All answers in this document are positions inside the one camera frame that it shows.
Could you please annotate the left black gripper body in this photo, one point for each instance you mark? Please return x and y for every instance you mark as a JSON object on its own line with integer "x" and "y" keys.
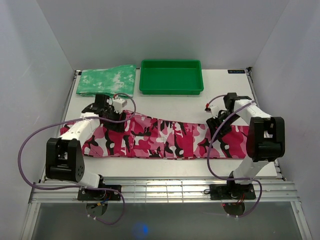
{"x": 115, "y": 126}

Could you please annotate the pink camouflage trousers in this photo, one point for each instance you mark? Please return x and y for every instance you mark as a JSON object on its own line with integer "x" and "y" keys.
{"x": 149, "y": 137}

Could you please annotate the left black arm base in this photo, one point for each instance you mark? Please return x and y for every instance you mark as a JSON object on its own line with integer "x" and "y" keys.
{"x": 85, "y": 194}

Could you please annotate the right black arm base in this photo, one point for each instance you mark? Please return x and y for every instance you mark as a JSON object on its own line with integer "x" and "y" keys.
{"x": 226, "y": 192}

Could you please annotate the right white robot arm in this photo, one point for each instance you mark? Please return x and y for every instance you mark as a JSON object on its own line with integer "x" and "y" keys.
{"x": 265, "y": 142}

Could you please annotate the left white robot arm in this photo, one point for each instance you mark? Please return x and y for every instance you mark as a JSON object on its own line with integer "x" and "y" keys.
{"x": 64, "y": 157}

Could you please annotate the folded green white trousers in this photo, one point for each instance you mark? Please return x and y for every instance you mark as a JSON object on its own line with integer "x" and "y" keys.
{"x": 110, "y": 81}

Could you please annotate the dark label sticker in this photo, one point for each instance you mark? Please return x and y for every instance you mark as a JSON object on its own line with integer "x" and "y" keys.
{"x": 236, "y": 71}

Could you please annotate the green plastic tray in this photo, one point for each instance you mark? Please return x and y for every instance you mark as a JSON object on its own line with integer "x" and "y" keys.
{"x": 171, "y": 77}

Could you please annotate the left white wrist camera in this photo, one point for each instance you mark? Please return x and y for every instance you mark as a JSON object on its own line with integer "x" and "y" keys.
{"x": 118, "y": 104}

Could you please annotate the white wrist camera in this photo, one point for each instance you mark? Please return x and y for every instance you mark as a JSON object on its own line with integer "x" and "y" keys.
{"x": 214, "y": 110}
{"x": 118, "y": 104}

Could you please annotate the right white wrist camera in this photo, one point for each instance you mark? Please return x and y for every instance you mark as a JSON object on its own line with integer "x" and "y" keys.
{"x": 214, "y": 110}

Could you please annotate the aluminium rail frame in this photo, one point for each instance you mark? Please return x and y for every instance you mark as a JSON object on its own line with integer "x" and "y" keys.
{"x": 278, "y": 215}

